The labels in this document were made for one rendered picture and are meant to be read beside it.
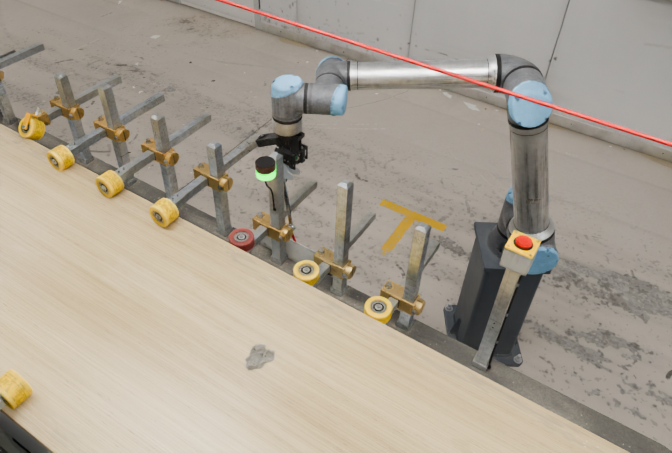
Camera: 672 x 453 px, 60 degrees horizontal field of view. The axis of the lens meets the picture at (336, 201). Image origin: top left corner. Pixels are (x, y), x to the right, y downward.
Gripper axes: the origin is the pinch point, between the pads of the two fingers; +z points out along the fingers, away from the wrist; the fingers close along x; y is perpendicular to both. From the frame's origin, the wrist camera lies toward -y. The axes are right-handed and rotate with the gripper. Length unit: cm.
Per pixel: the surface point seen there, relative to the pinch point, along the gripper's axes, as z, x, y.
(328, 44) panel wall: 94, 248, -140
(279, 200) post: 1.4, -8.6, 4.6
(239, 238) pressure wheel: 10.2, -22.6, -1.2
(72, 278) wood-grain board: 11, -62, -31
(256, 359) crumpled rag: 10, -55, 31
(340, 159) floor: 101, 133, -56
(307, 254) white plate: 23.9, -5.6, 13.3
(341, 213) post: -5.8, -9.6, 28.1
